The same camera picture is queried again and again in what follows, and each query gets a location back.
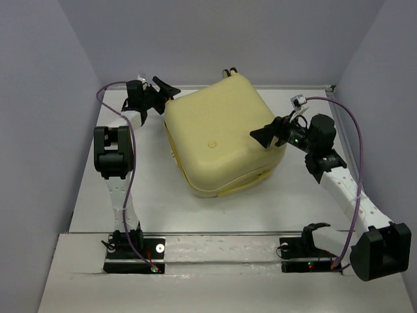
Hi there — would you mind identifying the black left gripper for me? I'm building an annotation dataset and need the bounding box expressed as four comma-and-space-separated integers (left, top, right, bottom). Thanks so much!
141, 77, 181, 115

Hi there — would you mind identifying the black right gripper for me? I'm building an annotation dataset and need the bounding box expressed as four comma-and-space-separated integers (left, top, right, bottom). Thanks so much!
250, 110, 315, 154

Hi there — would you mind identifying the yellow hard-shell suitcase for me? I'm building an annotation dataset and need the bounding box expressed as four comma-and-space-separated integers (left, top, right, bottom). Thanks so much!
164, 67, 286, 198

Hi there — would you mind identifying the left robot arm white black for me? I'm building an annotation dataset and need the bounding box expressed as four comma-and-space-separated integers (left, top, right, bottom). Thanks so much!
93, 76, 180, 263

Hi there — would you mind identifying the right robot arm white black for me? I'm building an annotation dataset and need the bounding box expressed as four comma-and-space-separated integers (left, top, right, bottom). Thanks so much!
250, 114, 412, 281

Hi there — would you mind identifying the white front cover board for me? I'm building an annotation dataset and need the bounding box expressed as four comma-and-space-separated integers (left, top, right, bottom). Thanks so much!
39, 233, 412, 312

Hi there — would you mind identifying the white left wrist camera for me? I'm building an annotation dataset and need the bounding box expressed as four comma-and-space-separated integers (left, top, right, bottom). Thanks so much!
137, 74, 147, 83

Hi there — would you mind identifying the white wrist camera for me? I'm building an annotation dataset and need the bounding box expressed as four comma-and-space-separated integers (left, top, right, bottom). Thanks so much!
137, 74, 147, 83
290, 95, 308, 122

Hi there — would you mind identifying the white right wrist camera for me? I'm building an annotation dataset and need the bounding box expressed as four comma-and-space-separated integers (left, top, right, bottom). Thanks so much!
290, 95, 308, 122

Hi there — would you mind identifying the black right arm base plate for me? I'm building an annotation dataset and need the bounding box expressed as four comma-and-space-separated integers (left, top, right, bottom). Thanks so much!
276, 237, 343, 273

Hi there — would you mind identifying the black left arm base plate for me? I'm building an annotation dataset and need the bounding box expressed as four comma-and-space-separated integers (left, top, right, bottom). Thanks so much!
102, 236, 165, 275

